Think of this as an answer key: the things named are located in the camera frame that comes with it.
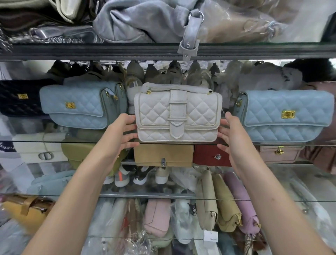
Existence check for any person's left hand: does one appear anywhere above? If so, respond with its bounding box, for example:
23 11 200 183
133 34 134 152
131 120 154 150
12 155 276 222
104 113 140 161

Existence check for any person's right hand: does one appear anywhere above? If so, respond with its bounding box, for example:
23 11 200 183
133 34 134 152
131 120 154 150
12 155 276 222
217 112 249 170

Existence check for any white quilted handbag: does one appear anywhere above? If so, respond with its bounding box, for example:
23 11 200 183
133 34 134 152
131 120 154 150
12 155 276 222
134 82 223 143

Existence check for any person's left forearm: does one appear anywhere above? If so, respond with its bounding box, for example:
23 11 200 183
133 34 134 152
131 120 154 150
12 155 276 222
22 129 124 255

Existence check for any person's right forearm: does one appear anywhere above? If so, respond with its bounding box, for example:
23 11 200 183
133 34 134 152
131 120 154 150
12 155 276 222
232 137 334 255

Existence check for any red handbag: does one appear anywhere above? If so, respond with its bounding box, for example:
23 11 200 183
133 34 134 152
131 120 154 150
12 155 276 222
193 144 233 167

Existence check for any tan flap handbag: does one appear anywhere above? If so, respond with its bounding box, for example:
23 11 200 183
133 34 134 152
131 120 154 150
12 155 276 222
134 144 194 167

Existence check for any black and white sneaker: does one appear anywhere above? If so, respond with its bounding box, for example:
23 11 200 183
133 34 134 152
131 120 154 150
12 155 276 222
133 166 154 185

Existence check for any white sneaker with orange stripe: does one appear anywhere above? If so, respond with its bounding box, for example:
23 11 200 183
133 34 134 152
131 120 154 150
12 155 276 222
114 165 131 187

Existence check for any beige sneaker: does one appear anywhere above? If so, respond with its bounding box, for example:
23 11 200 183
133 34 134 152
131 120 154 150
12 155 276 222
155 167 171 185

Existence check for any light blue quilted handbag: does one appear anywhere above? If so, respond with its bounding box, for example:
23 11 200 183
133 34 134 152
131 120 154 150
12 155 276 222
39 81 128 130
235 89 335 143

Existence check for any white fuzzy bag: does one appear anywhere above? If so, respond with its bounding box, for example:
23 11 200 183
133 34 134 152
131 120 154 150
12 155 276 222
237 64 303 92

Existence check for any olive green handbag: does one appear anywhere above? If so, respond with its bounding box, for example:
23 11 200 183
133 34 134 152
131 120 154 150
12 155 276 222
61 142 129 177

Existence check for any row of shoes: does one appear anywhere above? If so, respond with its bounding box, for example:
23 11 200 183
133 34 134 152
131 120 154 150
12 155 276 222
47 60 237 91

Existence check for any pink handbag with gold clasp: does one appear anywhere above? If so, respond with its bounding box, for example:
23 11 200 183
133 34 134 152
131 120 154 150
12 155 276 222
258 145 305 164

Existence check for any glass shelf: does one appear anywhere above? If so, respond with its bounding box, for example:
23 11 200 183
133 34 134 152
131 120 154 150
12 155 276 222
0 193 336 203

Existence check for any beige handbag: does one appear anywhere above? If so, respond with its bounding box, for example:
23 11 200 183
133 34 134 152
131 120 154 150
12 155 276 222
195 169 219 232

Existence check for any dark shelf board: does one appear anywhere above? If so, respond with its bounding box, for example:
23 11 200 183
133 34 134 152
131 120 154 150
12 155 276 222
0 42 336 61

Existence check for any mustard yellow handbag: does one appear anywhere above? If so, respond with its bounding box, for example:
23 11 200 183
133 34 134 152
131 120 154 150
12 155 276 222
212 173 243 233

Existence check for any lilac handbag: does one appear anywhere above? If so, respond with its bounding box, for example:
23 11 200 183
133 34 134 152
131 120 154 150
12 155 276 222
224 171 262 235

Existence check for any pale pink handbag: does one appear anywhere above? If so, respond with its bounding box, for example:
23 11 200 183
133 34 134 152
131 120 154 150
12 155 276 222
143 198 172 239

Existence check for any black fuzzy bag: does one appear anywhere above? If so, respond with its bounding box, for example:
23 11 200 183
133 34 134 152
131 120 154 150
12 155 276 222
283 58 335 84

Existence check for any pale blue bag in plastic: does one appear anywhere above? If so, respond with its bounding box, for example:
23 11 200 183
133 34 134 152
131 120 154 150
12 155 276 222
26 170 76 201

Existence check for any white handbag with oval clasp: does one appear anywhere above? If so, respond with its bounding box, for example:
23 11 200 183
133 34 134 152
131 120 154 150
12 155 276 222
12 132 69 164

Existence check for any tan bag in clear plastic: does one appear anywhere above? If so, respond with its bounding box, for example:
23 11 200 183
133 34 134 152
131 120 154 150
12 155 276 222
200 0 328 44

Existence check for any dusty pink bag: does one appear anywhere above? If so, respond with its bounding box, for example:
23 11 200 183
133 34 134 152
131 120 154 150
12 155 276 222
302 81 336 174

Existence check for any grey suede bag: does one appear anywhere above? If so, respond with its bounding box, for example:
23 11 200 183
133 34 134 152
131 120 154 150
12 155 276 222
93 0 205 62

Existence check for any white paper tag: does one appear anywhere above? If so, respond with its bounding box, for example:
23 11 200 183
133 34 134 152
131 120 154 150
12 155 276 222
203 230 219 243

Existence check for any black quilted handbag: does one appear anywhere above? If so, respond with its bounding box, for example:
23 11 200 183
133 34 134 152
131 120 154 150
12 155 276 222
0 79 57 118

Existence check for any cream bag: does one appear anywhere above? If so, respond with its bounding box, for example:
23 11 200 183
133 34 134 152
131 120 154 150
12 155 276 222
51 0 87 24

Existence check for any orange brown handbag in plastic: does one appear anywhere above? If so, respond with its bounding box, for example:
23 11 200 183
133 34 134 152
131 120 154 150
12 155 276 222
0 194 55 235

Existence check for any silver metallic chain bag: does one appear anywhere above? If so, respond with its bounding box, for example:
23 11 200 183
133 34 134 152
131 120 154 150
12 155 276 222
11 24 103 44

